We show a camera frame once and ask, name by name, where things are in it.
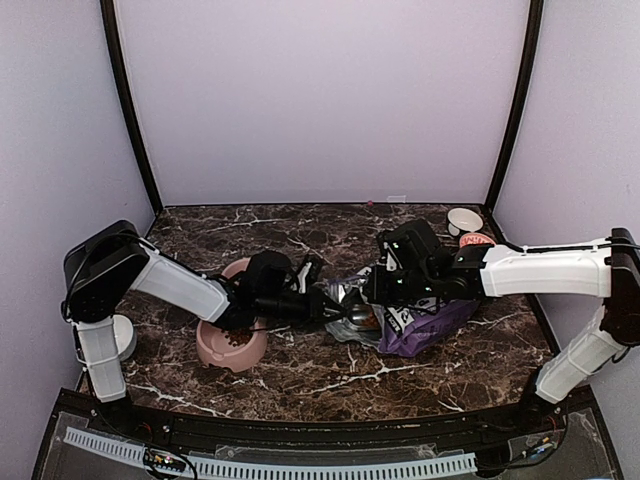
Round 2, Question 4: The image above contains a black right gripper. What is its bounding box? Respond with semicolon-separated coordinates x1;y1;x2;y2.
364;263;438;304

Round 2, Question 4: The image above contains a silver metal scoop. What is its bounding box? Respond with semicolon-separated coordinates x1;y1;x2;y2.
348;305;379;331

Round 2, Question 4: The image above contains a purple white pet food bag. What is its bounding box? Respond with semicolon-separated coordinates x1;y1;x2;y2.
317;264;484;358

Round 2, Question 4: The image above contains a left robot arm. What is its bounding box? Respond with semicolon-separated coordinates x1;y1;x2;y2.
60;220;346;436

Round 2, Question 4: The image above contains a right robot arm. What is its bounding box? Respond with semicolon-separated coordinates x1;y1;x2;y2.
363;227;639;434

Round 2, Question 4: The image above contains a pink double pet bowl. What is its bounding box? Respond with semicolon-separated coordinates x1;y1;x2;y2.
195;258;269;372

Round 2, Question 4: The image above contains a red patterned bowl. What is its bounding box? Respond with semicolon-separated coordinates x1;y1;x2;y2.
459;232;496;248

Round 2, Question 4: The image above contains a black white dotted cup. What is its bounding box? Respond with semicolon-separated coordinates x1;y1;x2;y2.
447;207;484;237

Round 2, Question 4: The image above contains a brown kibble pile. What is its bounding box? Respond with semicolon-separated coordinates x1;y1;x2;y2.
225;329;253;348

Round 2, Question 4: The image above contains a white grey ceramic bowl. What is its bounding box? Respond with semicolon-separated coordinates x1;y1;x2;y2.
113;314;137;361

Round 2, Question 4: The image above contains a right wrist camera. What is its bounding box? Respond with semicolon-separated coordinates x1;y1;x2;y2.
376;219;451;278

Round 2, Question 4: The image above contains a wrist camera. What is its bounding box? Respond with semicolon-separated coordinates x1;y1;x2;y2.
376;219;451;278
242;251;326;301

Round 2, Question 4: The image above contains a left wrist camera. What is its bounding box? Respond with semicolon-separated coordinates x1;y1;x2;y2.
242;251;326;301

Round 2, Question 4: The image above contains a black front table rail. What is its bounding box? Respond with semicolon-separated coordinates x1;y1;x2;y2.
71;392;566;451

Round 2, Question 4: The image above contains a grey slotted cable duct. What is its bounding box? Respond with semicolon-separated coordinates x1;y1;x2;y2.
63;427;478;479

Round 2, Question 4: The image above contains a black left frame post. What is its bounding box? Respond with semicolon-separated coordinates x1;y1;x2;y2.
99;0;164;215

